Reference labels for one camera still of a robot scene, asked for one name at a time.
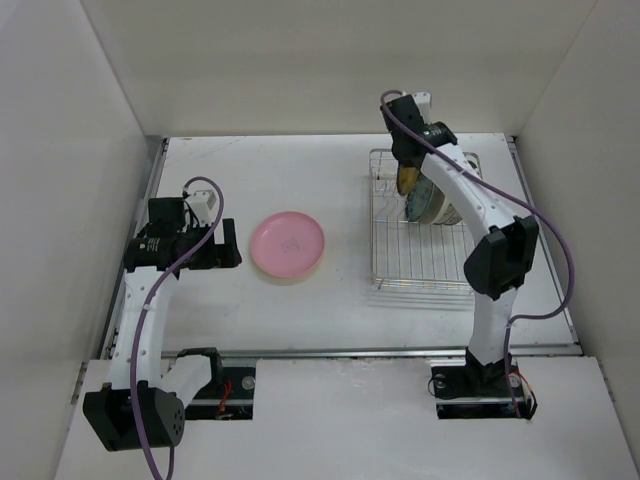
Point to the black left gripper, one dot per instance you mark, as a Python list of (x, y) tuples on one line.
[(218, 255)]

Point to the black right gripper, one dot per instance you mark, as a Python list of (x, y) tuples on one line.
[(409, 164)]

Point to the brown yellow small plate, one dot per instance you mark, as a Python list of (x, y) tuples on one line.
[(406, 179)]

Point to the blue patterned small plate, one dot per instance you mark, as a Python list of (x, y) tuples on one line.
[(419, 199)]

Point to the white plate black rim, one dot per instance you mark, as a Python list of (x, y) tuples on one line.
[(445, 212)]

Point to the pink plastic plate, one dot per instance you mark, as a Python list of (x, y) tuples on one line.
[(285, 232)]

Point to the white plate dark lettered rim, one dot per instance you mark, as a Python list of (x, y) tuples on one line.
[(454, 219)]

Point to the yellow plastic plate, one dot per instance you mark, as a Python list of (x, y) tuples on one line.
[(286, 269)]

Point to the cream plastic plate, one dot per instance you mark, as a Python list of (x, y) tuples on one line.
[(434, 207)]

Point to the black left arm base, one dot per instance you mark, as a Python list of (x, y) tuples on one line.
[(231, 400)]

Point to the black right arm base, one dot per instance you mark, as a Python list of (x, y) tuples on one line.
[(465, 392)]

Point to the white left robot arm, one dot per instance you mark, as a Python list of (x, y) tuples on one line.
[(139, 403)]

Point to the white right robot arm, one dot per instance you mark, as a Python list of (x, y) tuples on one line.
[(504, 243)]

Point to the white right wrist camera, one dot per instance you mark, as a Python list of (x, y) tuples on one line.
[(423, 100)]

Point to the wire dish rack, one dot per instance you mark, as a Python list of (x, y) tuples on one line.
[(412, 256)]

